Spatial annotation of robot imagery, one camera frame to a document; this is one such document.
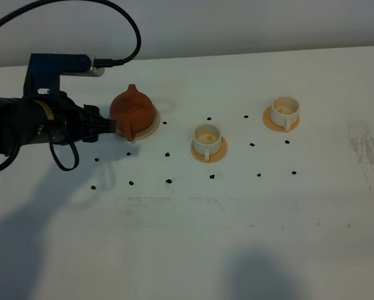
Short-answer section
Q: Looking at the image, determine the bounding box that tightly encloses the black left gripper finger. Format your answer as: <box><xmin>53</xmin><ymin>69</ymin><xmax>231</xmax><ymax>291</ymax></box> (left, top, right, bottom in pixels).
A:
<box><xmin>82</xmin><ymin>104</ymin><xmax>100</xmax><ymax>119</ymax></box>
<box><xmin>80</xmin><ymin>117</ymin><xmax>116</xmax><ymax>141</ymax></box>

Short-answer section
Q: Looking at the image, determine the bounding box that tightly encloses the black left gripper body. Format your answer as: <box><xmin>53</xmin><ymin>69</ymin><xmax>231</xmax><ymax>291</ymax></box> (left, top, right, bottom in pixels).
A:
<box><xmin>33</xmin><ymin>92</ymin><xmax>87</xmax><ymax>145</ymax></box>

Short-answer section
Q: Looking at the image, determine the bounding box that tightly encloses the brown clay teapot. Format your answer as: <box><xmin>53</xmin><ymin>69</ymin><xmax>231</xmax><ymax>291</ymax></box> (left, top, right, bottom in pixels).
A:
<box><xmin>109</xmin><ymin>84</ymin><xmax>155</xmax><ymax>142</ymax></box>

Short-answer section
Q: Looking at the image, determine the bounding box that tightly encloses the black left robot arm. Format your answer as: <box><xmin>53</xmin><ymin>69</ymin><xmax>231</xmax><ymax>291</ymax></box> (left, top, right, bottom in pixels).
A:
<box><xmin>0</xmin><ymin>91</ymin><xmax>116</xmax><ymax>156</ymax></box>

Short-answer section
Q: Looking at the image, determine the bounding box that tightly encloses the beige round teapot coaster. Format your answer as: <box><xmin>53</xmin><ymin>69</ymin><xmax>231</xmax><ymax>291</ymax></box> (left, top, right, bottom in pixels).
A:
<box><xmin>115</xmin><ymin>107</ymin><xmax>160</xmax><ymax>141</ymax></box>

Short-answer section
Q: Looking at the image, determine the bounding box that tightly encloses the white teacup near teapot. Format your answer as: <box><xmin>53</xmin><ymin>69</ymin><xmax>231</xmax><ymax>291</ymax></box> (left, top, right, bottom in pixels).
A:
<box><xmin>192</xmin><ymin>124</ymin><xmax>222</xmax><ymax>162</ymax></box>

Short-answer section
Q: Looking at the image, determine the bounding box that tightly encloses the orange saucer near teapot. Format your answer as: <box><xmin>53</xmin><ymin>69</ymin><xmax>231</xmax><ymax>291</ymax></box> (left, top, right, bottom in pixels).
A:
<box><xmin>190</xmin><ymin>137</ymin><xmax>228</xmax><ymax>163</ymax></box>

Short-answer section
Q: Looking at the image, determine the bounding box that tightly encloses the orange saucer far right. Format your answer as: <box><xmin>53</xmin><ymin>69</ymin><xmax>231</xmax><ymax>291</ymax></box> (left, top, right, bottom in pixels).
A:
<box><xmin>262</xmin><ymin>106</ymin><xmax>300</xmax><ymax>133</ymax></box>

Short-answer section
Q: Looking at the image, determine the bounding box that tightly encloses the white teacup far right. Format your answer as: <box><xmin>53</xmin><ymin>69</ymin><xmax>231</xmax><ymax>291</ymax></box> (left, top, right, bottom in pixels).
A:
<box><xmin>270</xmin><ymin>97</ymin><xmax>300</xmax><ymax>131</ymax></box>

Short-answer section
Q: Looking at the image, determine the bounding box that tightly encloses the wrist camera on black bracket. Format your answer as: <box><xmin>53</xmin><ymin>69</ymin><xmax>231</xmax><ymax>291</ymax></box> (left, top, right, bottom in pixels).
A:
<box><xmin>23</xmin><ymin>54</ymin><xmax>105</xmax><ymax>99</ymax></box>

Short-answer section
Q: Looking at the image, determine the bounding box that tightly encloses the black braided camera cable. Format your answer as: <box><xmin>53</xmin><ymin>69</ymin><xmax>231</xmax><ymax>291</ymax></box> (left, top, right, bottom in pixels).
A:
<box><xmin>0</xmin><ymin>0</ymin><xmax>142</xmax><ymax>176</ymax></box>

